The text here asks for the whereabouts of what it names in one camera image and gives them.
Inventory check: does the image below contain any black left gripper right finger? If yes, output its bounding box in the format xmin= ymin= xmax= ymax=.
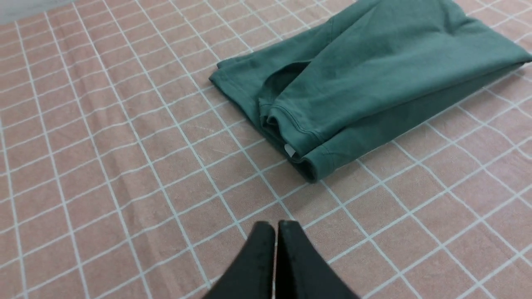
xmin=274 ymin=220 xmax=359 ymax=299

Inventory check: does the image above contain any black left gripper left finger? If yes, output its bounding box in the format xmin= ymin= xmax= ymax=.
xmin=203 ymin=221 xmax=276 ymax=299

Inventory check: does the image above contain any green long-sleeve top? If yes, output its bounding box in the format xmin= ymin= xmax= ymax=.
xmin=209 ymin=0 xmax=531 ymax=182

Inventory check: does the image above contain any pink checkered tablecloth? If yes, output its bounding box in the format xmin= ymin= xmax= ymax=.
xmin=0 ymin=0 xmax=532 ymax=299

